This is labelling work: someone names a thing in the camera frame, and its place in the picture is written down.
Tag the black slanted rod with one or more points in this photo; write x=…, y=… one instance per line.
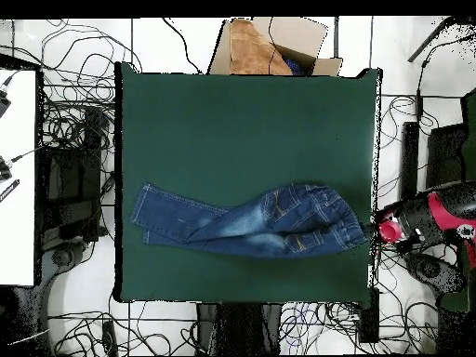
x=427, y=41

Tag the black office chair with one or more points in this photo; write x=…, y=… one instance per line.
x=74, y=178
x=442, y=156

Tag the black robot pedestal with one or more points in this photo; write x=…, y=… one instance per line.
x=238, y=327

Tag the black power strip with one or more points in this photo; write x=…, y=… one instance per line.
x=109, y=338

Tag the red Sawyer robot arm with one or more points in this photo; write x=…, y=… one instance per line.
x=438, y=212

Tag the black label strip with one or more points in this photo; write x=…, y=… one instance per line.
x=9, y=190

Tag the cardboard box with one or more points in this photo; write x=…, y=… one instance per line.
x=297, y=35

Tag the blue denim jeans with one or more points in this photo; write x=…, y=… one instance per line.
x=241, y=223

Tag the white table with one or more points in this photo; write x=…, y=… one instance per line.
x=18, y=230

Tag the dark blue fabric item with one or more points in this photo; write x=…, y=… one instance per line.
x=293, y=67

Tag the dark green table cloth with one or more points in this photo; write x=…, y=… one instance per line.
x=241, y=130

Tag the brown cloth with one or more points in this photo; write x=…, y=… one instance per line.
x=249, y=52

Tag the green covered side table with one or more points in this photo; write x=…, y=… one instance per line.
x=469, y=148

